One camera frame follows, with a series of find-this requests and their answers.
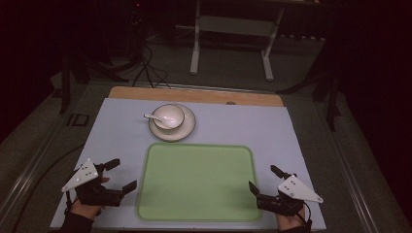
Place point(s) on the green tray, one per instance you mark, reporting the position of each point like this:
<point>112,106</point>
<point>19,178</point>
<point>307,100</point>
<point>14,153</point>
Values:
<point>198,183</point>

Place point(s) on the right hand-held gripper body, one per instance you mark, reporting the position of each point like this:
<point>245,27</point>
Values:
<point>286,197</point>

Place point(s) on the white spoon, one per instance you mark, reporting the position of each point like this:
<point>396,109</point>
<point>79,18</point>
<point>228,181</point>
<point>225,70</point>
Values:
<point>157,119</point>

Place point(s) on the person's left hand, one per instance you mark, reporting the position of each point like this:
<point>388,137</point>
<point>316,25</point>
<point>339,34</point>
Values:
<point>86,208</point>

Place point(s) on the white plate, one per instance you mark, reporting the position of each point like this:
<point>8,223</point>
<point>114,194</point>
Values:
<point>176,133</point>

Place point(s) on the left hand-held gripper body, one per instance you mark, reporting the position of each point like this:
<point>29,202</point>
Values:
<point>91,191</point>

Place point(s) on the black floor socket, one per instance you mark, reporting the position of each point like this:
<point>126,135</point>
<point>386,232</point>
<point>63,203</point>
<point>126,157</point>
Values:
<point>78,120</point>

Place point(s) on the white bowl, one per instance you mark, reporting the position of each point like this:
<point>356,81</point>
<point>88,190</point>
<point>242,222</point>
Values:
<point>168,116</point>

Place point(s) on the person's right hand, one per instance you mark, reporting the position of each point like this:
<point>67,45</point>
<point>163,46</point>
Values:
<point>291,220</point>

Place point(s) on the white metal stand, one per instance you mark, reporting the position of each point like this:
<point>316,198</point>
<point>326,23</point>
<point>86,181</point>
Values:
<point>233,39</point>

